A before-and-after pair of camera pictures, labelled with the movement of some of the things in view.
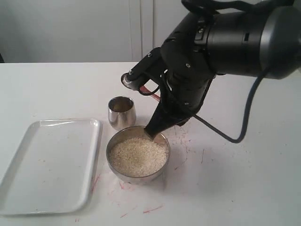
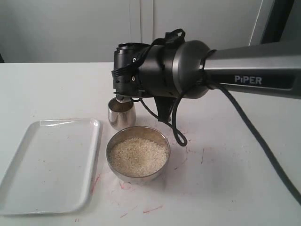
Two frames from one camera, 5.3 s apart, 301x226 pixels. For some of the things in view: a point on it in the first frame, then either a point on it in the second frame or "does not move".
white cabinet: [85, 31] does not move
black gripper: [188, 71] → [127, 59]
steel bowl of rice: [134, 157] does not move
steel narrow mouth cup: [122, 112] does not move
